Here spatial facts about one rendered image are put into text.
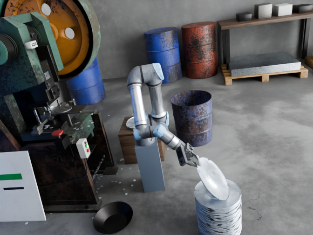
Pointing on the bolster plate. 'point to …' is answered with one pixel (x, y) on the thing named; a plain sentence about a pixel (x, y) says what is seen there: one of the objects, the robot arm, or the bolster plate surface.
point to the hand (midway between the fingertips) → (199, 166)
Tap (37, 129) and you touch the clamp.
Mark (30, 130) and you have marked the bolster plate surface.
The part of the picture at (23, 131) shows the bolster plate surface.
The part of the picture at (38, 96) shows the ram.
